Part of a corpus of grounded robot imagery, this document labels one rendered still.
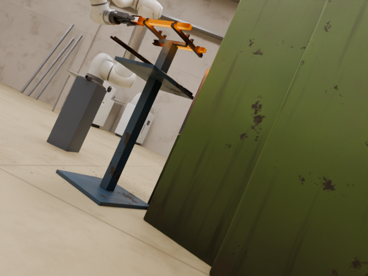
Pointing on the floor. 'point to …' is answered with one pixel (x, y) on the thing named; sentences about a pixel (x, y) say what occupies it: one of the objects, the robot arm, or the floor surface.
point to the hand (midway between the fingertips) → (136, 20)
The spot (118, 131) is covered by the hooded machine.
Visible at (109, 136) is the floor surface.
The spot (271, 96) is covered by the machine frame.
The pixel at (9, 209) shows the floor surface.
